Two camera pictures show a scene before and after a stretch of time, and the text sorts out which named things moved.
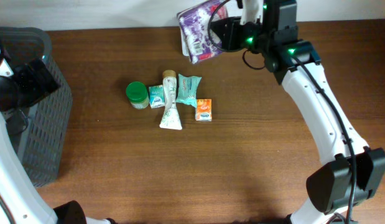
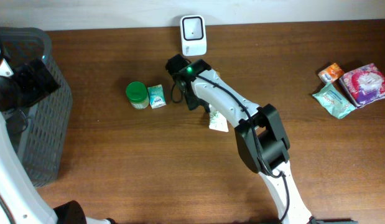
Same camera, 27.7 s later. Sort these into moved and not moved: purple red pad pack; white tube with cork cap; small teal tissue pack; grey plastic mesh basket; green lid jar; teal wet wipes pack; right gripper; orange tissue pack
Moved: purple red pad pack; teal wet wipes pack; right gripper; white tube with cork cap; orange tissue pack
Not moved: grey plastic mesh basket; small teal tissue pack; green lid jar
